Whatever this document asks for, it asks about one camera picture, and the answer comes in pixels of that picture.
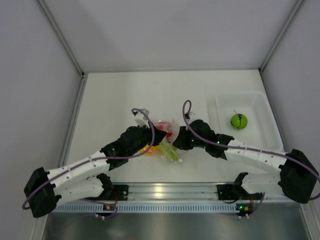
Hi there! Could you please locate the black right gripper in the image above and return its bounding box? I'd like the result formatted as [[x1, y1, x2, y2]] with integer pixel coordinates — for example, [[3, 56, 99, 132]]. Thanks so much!
[[173, 125, 208, 150]]

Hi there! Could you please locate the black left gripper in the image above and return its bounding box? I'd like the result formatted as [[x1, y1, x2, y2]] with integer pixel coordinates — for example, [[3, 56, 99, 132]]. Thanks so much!
[[127, 121, 167, 157]]

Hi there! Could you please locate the pale green toy celery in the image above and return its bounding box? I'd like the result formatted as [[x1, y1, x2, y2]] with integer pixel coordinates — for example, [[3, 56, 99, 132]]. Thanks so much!
[[158, 142, 181, 163]]

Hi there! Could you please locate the clear polka dot zip bag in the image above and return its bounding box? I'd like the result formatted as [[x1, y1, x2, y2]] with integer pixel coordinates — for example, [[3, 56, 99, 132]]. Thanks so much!
[[146, 119, 187, 163]]

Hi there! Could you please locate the red toy pepper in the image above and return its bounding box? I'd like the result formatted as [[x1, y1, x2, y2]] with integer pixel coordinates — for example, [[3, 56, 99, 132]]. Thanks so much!
[[155, 120, 174, 137]]

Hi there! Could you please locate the green toy pepper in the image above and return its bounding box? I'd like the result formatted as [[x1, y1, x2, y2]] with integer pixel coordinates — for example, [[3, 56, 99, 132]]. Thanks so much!
[[230, 110, 249, 130]]

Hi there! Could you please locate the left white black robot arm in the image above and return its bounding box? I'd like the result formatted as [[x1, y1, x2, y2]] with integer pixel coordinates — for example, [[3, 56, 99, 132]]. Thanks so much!
[[22, 126, 167, 218]]

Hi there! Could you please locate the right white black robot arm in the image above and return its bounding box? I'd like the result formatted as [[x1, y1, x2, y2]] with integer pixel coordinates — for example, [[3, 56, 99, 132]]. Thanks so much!
[[173, 119, 320, 204]]

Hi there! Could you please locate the orange toy pepper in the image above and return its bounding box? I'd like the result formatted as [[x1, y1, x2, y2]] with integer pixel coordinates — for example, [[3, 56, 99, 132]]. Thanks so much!
[[140, 145, 161, 155]]

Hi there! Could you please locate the white plastic basket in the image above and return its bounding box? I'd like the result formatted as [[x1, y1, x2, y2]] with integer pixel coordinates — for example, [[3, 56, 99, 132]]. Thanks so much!
[[206, 91, 284, 152]]

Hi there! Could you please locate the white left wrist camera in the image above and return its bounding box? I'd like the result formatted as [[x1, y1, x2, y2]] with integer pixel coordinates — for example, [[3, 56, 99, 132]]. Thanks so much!
[[131, 108, 150, 128]]

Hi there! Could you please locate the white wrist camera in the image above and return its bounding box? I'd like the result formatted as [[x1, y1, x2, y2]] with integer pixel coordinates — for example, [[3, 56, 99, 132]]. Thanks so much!
[[185, 112, 196, 120], [131, 108, 150, 128]]

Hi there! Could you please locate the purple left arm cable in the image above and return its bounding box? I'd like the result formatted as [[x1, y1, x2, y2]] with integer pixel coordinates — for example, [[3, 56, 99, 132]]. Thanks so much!
[[21, 107, 155, 210]]

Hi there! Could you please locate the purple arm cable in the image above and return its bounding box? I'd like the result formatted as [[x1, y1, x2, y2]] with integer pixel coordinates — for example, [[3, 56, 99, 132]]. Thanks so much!
[[21, 107, 155, 210], [182, 99, 320, 201]]

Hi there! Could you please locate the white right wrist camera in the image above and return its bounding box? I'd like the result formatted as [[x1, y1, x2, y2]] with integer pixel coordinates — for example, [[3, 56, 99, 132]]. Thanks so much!
[[185, 112, 196, 120]]

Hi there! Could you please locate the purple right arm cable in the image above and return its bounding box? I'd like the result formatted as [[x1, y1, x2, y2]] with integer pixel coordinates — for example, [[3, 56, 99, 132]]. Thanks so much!
[[182, 99, 320, 201]]

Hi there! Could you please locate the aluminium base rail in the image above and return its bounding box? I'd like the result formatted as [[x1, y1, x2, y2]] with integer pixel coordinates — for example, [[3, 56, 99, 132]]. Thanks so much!
[[57, 181, 288, 202]]

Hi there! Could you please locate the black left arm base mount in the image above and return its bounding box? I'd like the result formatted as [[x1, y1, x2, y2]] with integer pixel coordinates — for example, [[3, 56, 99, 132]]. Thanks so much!
[[86, 184, 129, 202]]

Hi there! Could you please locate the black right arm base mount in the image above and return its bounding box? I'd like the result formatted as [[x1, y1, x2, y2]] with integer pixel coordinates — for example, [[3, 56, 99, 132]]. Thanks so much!
[[216, 172, 250, 201]]

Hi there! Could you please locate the slotted white cable duct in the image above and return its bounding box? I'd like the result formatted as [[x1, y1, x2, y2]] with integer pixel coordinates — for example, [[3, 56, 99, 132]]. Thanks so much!
[[53, 202, 241, 214]]

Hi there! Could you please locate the aluminium frame post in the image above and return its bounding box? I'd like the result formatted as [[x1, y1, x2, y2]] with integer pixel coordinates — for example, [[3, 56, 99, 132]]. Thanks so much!
[[35, 0, 85, 77]]

